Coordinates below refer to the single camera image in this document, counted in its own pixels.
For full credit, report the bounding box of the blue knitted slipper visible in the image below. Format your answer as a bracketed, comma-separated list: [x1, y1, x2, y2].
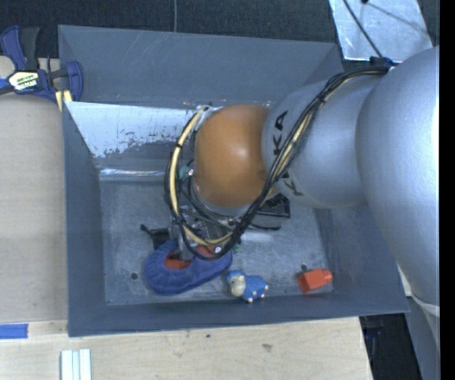
[143, 238, 234, 297]

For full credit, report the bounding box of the orange-red small block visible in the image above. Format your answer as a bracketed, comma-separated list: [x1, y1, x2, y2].
[297, 264, 335, 295]

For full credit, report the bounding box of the blue toy sheep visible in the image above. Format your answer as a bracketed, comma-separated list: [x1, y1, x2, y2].
[225, 269, 270, 304]

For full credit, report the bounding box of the pale wood board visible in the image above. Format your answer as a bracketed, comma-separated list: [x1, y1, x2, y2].
[0, 92, 70, 325]

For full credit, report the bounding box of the grey metal bin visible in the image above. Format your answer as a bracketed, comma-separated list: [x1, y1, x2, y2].
[57, 24, 411, 338]

